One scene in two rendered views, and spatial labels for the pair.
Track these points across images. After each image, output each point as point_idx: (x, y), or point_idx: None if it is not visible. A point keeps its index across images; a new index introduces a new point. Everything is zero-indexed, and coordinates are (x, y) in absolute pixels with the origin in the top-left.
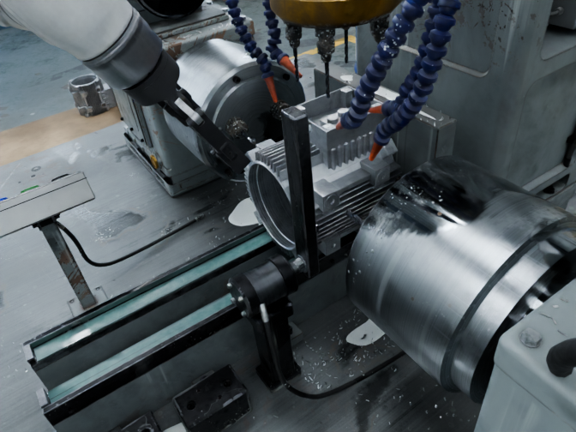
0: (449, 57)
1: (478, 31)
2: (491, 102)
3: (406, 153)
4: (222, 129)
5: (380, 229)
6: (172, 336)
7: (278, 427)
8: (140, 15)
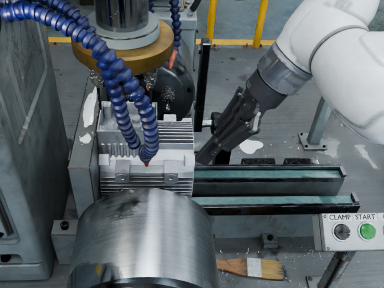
0: (36, 86)
1: (36, 51)
2: (52, 77)
3: None
4: (212, 138)
5: (184, 64)
6: (273, 166)
7: (231, 161)
8: (271, 47)
